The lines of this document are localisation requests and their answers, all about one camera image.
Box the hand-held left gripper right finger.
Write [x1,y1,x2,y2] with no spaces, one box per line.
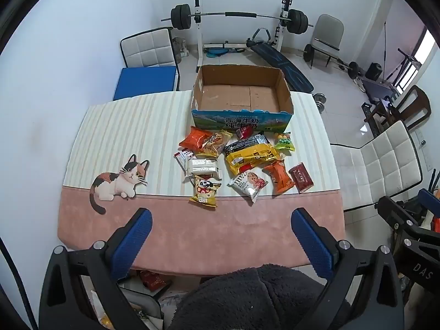
[290,208,404,330]

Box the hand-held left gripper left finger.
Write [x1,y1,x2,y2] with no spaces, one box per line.
[38,208,153,330]

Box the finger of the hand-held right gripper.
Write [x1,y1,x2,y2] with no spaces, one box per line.
[417,188,440,214]
[375,195,430,238]

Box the brown snack packet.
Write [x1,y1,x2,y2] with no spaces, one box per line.
[288,162,314,193]

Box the red-white snack packet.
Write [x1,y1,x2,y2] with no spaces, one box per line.
[174,148,195,172]

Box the cardboard box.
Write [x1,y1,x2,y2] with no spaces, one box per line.
[191,64,294,133]

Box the white padded chair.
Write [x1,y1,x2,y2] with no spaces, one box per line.
[330,120,423,212]
[120,27,181,92]

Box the grey bin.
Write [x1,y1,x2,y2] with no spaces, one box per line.
[117,282,164,330]

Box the orange snack packet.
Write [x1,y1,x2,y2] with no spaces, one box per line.
[263,160,296,195]

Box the dark fleece clothing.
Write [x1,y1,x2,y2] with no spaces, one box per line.
[165,264,344,330]

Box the white cookie packet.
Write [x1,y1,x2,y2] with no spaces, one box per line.
[227,170,269,203]

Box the yellow panda snack packet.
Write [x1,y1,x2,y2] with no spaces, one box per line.
[188,175,222,208]

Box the brown wooden chair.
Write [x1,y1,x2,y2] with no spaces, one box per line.
[364,85,432,131]

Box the white snack packet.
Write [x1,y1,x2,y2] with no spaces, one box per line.
[185,157,222,179]

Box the green candy packet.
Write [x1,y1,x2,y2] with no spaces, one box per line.
[274,131,297,152]

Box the large black-yellow snack packet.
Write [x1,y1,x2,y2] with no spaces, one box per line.
[223,133,287,177]

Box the striped cat print tablecloth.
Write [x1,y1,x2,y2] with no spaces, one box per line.
[57,89,346,276]

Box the orange-red snack packet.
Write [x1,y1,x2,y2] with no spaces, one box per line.
[179,126,214,155]

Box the yellow chips packet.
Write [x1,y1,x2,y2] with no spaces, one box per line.
[199,130,232,159]

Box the chrome dumbbell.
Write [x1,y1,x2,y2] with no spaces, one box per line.
[313,92,329,113]

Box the black stand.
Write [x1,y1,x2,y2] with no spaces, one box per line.
[381,21,422,86]

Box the black speaker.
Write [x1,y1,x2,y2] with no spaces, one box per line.
[364,62,383,80]

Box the window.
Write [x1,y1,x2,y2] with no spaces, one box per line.
[414,27,440,66]

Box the blue seat cushion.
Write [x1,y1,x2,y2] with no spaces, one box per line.
[113,67,177,101]

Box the short barbell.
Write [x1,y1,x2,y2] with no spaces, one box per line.
[303,44,360,79]

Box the black weight bench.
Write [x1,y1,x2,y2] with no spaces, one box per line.
[246,27,314,93]

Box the grey chair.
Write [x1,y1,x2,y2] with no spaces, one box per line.
[311,14,345,67]

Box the white squat rack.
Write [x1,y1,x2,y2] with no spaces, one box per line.
[192,0,294,73]

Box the long barbell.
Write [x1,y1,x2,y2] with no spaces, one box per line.
[161,4,314,35]

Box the black cable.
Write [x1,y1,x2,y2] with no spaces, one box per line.
[0,237,37,330]

